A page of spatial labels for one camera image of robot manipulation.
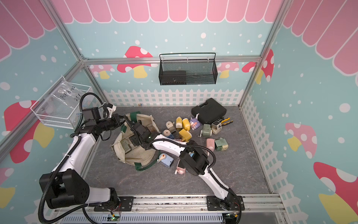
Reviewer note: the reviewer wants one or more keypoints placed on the clear plastic bag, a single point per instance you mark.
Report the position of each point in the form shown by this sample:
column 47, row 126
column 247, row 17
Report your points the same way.
column 63, row 101

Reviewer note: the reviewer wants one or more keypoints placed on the white wire basket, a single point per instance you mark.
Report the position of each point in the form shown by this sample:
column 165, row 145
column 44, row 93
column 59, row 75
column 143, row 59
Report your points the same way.
column 38, row 108

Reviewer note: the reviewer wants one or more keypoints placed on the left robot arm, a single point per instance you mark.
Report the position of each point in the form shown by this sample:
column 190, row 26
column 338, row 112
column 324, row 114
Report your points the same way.
column 64, row 190

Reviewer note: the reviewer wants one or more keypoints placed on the purple pencil sharpener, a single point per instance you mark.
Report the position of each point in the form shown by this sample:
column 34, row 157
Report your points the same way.
column 194, row 122

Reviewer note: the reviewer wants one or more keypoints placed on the light blue square sharpener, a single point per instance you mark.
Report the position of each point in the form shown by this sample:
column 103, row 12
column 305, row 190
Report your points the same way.
column 165, row 160

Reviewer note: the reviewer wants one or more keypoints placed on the cream pencil sharpener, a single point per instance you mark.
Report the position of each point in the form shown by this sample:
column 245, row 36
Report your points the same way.
column 171, row 127
column 216, row 127

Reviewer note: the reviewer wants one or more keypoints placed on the pink boxy pencil sharpener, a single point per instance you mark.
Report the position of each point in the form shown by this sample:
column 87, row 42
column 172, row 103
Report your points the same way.
column 210, row 144

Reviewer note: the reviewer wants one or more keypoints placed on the grey green small sharpener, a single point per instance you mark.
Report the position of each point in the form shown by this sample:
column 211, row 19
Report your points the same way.
column 126, row 145

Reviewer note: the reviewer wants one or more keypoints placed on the pink translucent pencil sharpener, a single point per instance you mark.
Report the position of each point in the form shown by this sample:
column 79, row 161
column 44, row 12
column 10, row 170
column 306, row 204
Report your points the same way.
column 180, row 169

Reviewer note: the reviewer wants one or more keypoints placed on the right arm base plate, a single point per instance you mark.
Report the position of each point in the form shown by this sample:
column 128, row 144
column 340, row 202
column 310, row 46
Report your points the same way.
column 230, row 203

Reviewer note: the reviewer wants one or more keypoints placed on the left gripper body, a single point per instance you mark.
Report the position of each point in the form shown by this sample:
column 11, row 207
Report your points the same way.
column 110, row 123

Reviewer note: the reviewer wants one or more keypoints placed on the black wire mesh basket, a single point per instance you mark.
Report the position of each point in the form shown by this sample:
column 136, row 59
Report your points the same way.
column 188, row 69

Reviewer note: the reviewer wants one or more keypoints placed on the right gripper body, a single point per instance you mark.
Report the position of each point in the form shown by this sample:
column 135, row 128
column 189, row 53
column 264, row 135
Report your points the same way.
column 136, row 141

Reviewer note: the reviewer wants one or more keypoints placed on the beige canvas tote bag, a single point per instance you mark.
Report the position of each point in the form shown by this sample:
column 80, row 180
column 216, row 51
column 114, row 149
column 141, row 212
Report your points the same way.
column 138, row 157

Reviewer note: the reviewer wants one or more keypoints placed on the black plastic tool case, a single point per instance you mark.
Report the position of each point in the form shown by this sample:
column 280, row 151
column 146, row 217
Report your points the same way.
column 209, row 111

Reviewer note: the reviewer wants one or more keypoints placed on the yellow handled pliers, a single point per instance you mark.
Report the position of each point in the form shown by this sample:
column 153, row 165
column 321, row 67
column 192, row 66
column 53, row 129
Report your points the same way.
column 226, row 121

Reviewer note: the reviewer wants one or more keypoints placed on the blue pencil sharpener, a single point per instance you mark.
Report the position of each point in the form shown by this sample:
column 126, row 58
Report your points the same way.
column 168, row 134

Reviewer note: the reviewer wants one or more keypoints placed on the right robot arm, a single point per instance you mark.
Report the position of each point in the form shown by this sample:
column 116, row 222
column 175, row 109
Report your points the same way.
column 197, row 160

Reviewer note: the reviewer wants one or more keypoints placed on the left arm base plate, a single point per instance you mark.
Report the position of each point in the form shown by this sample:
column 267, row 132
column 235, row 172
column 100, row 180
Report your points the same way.
column 122, row 203

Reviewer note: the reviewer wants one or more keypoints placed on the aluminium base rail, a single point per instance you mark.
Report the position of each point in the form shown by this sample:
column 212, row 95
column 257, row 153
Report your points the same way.
column 186, row 209

